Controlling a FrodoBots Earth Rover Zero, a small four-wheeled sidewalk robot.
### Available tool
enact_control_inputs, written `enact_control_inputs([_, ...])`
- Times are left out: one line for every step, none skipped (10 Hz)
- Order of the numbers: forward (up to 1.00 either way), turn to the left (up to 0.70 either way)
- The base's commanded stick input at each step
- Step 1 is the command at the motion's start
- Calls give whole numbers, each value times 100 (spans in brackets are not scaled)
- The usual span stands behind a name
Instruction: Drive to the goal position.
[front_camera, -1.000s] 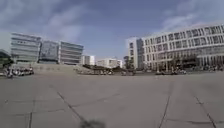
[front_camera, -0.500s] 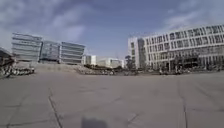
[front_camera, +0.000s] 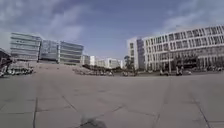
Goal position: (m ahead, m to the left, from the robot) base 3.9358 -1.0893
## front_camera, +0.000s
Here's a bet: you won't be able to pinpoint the group of people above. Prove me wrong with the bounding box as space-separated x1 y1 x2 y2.
158 65 185 77

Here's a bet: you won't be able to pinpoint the large white windowed building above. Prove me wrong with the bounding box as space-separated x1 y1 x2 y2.
126 24 224 72

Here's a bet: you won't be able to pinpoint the grey paved plaza ground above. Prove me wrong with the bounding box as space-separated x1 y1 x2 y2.
0 68 224 128

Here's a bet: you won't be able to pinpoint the low brown building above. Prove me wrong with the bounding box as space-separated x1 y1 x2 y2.
0 47 13 69

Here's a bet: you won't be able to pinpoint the wide pale stone steps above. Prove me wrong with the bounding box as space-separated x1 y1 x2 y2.
12 62 88 73

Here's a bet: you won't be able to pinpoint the distant white buildings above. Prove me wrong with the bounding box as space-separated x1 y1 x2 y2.
80 54 125 70

